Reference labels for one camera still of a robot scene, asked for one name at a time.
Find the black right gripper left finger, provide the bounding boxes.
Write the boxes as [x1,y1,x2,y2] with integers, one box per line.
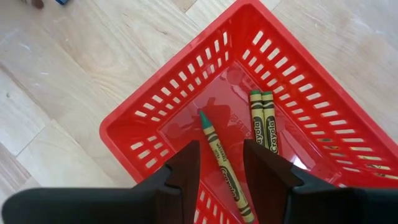
[1,139,201,224]

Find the yellow-green crayon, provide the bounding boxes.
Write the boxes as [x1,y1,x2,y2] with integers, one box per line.
[198,110,256,224]
[261,90,280,156]
[249,90,269,149]

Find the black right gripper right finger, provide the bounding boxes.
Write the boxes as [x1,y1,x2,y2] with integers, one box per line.
[243,139,398,224]

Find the red plastic basket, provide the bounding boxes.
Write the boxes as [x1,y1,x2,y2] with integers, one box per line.
[99,0,398,224]

